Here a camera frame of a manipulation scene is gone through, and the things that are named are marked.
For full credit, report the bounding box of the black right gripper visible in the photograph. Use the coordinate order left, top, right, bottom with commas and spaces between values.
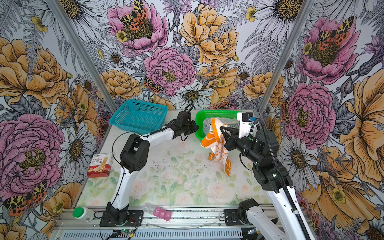
219, 126, 263, 165

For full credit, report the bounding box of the orange white lion towel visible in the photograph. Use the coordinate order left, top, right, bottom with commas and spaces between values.
201, 118, 232, 177

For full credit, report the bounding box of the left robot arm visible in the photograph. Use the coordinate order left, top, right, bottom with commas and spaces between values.
103, 109, 199, 226

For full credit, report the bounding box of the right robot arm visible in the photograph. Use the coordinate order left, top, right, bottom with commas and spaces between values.
220, 127, 315, 240

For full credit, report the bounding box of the blue beige patterned towel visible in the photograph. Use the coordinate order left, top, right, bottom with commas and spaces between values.
203, 118, 239, 135

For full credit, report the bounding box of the green plastic basket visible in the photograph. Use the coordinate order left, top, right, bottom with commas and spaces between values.
195, 110, 257, 141

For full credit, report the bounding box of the teal plastic basket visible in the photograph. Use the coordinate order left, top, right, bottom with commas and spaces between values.
109, 100, 169, 135

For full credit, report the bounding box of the pink clear pill organizer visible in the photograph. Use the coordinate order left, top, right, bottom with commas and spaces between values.
143, 203, 172, 221

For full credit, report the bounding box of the red bandage box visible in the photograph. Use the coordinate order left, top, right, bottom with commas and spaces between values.
87, 153, 113, 179

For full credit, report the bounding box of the white bottle green cap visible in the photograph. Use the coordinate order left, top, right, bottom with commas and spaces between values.
73, 207, 95, 222

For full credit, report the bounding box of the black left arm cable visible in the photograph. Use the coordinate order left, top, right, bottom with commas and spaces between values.
111, 103, 195, 211

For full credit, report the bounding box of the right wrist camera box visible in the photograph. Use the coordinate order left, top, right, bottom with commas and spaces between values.
237, 112, 256, 139

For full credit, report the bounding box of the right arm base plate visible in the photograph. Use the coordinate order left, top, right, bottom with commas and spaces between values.
224, 209, 249, 226

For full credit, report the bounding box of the aluminium front rail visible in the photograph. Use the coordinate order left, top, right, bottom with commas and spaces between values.
50, 205, 265, 240

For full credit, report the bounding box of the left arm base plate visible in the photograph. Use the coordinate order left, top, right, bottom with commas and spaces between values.
100, 210, 144, 227

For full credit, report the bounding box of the aluminium frame post right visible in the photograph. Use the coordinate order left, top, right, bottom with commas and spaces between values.
258, 0, 315, 116

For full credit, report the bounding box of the aluminium frame post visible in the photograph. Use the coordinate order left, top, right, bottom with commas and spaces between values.
258, 0, 315, 116
47, 1, 118, 114

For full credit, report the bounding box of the aluminium frame post left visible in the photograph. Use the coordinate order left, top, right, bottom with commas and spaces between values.
47, 1, 118, 114

